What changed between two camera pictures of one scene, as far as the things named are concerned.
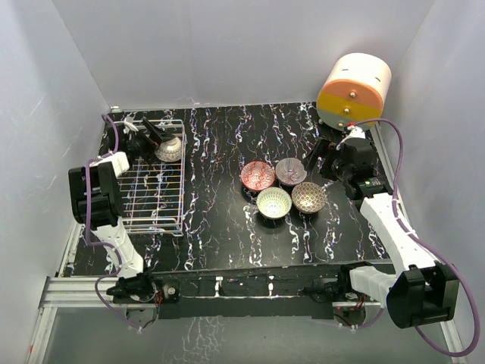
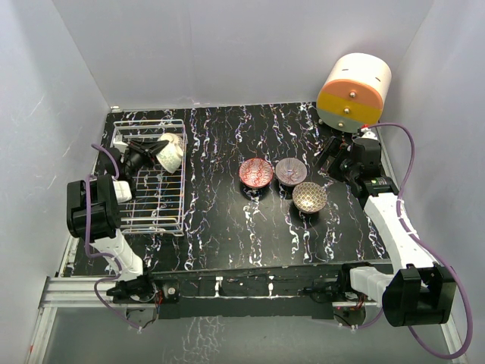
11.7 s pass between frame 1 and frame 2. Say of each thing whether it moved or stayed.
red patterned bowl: stayed
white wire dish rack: stayed
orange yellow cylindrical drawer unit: stayed
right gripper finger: moved
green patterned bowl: moved
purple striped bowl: stayed
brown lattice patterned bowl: stayed
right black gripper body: stayed
